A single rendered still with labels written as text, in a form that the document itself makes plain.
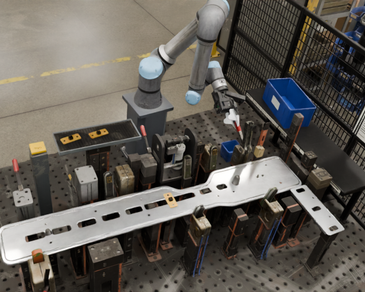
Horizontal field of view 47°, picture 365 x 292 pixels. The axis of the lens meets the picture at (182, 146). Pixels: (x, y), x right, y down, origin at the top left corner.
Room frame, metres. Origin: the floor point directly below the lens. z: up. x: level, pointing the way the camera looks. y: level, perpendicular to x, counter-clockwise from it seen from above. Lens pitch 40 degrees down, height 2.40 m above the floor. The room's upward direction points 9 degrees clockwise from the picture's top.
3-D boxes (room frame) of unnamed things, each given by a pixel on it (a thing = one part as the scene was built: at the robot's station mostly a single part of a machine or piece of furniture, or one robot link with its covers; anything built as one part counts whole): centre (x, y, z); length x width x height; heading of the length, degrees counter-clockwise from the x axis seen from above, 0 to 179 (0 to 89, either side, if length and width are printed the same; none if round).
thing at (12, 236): (1.25, 0.03, 1.00); 1.38 x 0.22 x 0.02; 121
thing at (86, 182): (1.24, 0.38, 0.90); 0.13 x 0.10 x 0.41; 31
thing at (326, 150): (1.91, -0.65, 1.01); 0.90 x 0.22 x 0.03; 31
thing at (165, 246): (1.28, 0.02, 0.84); 0.13 x 0.05 x 0.29; 31
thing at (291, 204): (1.39, -0.55, 0.84); 0.11 x 0.10 x 0.28; 31
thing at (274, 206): (1.30, -0.44, 0.87); 0.12 x 0.09 x 0.35; 31
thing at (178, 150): (1.49, 0.03, 0.94); 0.18 x 0.13 x 0.49; 121
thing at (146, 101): (1.85, 0.22, 1.15); 0.15 x 0.15 x 0.10
